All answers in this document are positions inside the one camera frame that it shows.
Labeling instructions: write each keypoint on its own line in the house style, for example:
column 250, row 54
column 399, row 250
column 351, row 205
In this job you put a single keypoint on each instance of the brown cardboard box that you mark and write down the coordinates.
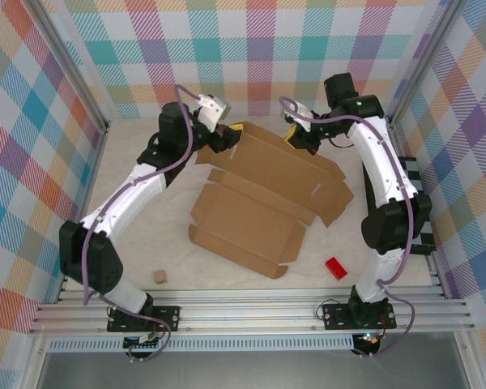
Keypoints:
column 259, row 210

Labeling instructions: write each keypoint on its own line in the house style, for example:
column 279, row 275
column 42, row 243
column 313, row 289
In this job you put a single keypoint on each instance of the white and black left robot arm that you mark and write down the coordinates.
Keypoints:
column 117, row 202

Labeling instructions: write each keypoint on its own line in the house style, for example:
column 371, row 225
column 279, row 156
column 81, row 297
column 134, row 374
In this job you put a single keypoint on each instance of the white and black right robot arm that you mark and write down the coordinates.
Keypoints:
column 378, row 162

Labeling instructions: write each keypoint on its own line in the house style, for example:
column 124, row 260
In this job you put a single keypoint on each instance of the black and grey checkerboard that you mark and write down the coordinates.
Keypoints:
column 411, row 168

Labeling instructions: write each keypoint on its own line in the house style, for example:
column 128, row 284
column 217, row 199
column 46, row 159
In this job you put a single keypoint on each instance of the red block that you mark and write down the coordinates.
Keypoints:
column 336, row 268

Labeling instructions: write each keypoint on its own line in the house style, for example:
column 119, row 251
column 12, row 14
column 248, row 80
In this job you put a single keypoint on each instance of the small wooden cube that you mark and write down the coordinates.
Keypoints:
column 160, row 277

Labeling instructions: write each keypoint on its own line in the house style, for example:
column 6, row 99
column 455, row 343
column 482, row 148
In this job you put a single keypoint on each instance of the small board with orange part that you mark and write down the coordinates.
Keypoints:
column 370, row 339

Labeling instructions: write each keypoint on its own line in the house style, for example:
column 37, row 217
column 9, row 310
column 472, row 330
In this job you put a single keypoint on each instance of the grey metal panel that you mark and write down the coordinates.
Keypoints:
column 247, row 373

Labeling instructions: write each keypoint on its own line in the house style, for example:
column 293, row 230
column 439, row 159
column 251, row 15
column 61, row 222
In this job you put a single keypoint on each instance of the aluminium frame post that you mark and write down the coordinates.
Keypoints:
column 424, row 61
column 66, row 61

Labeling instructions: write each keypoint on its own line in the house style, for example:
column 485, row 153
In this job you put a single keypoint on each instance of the aluminium frame rail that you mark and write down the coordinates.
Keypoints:
column 247, row 312

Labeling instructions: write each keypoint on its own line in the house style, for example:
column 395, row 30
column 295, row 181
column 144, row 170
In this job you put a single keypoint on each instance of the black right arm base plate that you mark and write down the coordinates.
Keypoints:
column 336, row 318

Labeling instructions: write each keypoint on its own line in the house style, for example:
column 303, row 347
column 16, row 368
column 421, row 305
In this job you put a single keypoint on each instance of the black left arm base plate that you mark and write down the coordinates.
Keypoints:
column 168, row 320

